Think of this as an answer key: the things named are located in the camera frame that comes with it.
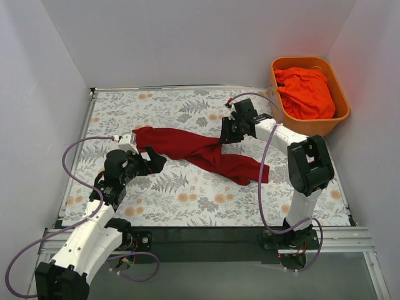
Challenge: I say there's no aluminium front frame rail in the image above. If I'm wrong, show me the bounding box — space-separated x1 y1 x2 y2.
39 226 376 254

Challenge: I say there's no dark red t-shirt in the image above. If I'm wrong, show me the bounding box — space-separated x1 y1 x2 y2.
132 127 269 186

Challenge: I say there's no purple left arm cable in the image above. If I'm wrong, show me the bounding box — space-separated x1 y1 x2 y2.
5 134 121 297

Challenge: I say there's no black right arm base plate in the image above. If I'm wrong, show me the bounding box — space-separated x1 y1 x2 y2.
256 227 319 250

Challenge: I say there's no orange plastic basket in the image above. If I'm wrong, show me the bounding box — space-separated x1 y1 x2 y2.
270 56 350 136

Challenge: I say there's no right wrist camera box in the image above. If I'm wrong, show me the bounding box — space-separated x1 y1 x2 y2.
231 98 258 119

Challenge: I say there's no floral patterned table mat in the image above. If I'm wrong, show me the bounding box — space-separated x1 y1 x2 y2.
61 87 350 228

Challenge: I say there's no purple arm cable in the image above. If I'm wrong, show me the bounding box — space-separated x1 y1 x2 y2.
227 92 323 273
5 134 121 297

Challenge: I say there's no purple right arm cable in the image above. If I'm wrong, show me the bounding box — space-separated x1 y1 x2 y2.
227 92 323 273

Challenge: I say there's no bright orange t-shirt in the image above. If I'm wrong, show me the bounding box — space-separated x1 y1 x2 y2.
274 67 336 120

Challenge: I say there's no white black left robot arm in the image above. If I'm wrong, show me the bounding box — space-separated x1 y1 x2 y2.
34 146 166 299

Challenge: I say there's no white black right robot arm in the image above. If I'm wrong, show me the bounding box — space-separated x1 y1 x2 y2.
220 114 334 249

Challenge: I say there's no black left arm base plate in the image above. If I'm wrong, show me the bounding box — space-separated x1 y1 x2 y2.
117 231 153 251

